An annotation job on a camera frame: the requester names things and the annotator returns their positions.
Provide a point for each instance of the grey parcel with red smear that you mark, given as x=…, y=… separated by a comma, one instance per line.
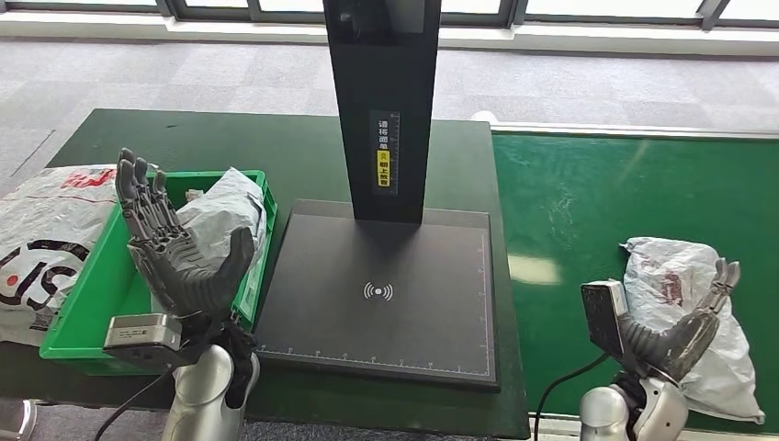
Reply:
x=669, y=274

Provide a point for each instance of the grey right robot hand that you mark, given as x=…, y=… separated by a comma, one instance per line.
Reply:
x=675, y=347

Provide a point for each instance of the white grey base part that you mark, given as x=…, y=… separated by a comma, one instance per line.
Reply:
x=21, y=420

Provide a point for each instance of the white window sill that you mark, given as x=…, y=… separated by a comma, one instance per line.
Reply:
x=608, y=39

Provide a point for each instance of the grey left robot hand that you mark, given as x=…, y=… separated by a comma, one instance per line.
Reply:
x=176, y=268

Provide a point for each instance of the green plastic crate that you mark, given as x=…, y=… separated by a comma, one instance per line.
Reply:
x=109, y=292

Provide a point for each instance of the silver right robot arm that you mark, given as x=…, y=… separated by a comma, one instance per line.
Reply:
x=602, y=417

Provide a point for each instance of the black inbound scanner machine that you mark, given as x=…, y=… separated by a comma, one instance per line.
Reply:
x=383, y=73

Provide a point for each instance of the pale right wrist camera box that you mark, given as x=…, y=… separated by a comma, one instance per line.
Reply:
x=599, y=316

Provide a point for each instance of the grey parcel with long tear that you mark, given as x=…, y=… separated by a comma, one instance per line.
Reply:
x=225, y=207

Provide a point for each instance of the large white printed parcel bag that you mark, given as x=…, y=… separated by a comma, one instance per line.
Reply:
x=42, y=213

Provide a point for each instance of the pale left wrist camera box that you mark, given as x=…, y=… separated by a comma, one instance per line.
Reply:
x=140, y=335

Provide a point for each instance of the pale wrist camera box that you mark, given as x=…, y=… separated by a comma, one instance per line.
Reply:
x=140, y=335
x=599, y=316

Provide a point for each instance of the green conveyor belt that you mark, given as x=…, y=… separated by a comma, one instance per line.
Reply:
x=578, y=195

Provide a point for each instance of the dark window frame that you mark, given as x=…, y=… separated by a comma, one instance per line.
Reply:
x=213, y=9

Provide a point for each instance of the white conveyor frame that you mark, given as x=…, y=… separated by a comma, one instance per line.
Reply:
x=608, y=129

